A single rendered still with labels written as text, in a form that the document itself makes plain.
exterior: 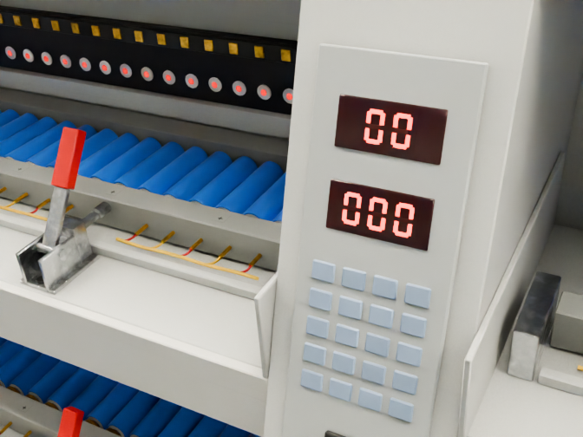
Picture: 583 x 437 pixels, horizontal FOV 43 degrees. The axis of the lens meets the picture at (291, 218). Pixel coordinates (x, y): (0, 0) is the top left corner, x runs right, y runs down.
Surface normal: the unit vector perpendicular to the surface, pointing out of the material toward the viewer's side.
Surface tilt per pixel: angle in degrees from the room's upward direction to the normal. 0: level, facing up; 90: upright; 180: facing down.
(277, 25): 90
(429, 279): 90
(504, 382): 18
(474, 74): 90
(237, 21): 90
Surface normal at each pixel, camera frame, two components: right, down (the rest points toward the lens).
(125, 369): -0.47, 0.50
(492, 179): -0.46, 0.22
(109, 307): -0.06, -0.84
